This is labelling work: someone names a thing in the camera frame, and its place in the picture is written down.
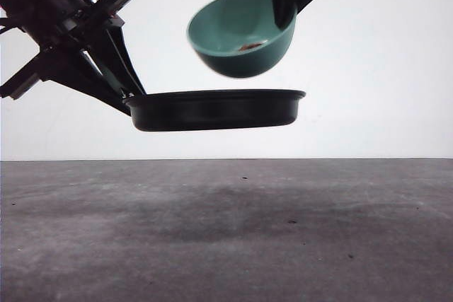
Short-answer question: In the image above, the black frying pan green handle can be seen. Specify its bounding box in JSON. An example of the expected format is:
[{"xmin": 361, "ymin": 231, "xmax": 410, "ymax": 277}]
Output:
[{"xmin": 124, "ymin": 89, "xmax": 306, "ymax": 132}]

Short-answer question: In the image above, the mint green bowl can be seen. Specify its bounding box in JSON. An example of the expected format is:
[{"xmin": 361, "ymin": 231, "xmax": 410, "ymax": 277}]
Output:
[{"xmin": 187, "ymin": 0, "xmax": 297, "ymax": 79}]

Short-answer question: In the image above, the brown beef cubes pile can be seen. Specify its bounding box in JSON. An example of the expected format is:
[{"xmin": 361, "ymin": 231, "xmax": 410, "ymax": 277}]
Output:
[{"xmin": 238, "ymin": 40, "xmax": 267, "ymax": 52}]

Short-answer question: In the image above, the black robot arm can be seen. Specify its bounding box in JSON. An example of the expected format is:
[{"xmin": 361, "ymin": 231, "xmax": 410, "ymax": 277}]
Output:
[{"xmin": 1, "ymin": 0, "xmax": 145, "ymax": 115}]

